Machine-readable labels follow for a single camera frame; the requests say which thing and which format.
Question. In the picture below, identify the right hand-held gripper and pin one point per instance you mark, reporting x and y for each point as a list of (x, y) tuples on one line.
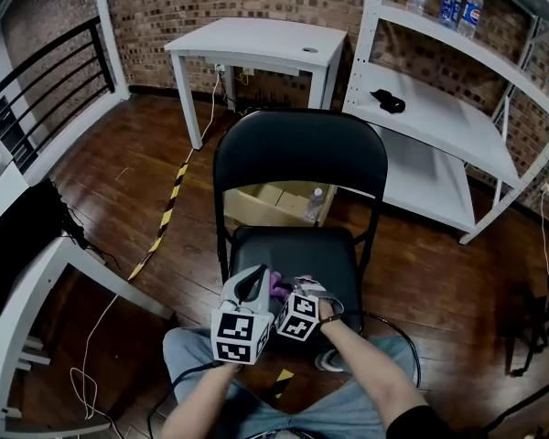
[(297, 316)]

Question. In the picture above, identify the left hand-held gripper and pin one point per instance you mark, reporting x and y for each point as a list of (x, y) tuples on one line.
[(235, 329)]

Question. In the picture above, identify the purple cloth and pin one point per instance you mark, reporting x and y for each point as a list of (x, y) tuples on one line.
[(278, 286)]

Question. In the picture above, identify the person's right forearm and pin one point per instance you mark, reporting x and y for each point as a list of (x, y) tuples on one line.
[(370, 368)]

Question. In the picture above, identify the person's left forearm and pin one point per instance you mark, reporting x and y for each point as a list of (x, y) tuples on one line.
[(196, 405)]

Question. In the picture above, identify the person's right hand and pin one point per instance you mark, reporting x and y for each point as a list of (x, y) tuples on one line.
[(326, 311)]

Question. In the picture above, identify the person's left leg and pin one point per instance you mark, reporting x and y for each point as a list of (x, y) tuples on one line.
[(187, 345)]

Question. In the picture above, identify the person's leg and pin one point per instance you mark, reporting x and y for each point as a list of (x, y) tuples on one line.
[(338, 414), (187, 345)]

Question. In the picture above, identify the person's right white shoe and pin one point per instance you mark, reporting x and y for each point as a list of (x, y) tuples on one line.
[(329, 360)]

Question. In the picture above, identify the clear plastic bottle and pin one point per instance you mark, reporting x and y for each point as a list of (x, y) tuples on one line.
[(315, 204)]

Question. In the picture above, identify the open cardboard box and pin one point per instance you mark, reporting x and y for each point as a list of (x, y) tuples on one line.
[(256, 208)]

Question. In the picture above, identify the short yellow black tape strip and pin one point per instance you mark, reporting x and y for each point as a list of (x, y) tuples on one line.
[(283, 382)]

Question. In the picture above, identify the long yellow black floor tape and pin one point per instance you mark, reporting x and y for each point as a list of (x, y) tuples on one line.
[(169, 208)]

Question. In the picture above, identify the person's right leg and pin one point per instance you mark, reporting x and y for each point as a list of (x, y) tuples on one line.
[(338, 414)]

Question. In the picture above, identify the black folding chair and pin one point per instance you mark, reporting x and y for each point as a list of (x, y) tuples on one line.
[(302, 149)]

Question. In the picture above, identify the person's black shirt sleeve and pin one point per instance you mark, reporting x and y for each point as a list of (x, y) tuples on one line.
[(421, 423)]

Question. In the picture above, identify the white desk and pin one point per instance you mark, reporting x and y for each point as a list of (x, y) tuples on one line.
[(36, 281)]

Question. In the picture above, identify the white metal shelf rack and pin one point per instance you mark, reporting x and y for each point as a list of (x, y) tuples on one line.
[(439, 117)]

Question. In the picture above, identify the black fabric bag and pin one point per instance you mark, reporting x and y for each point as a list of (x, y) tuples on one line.
[(18, 245)]

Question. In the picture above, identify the black metal stand legs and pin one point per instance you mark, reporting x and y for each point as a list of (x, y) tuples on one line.
[(526, 405)]

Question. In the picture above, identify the small white table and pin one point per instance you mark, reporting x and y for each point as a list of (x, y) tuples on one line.
[(256, 39)]

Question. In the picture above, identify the black metal railing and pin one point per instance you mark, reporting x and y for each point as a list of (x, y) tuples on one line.
[(101, 57)]

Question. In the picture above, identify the black electronic box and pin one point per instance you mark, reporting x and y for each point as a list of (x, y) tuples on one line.
[(4, 131)]

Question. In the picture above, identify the white steel column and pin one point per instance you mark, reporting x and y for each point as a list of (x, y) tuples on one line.
[(110, 30)]

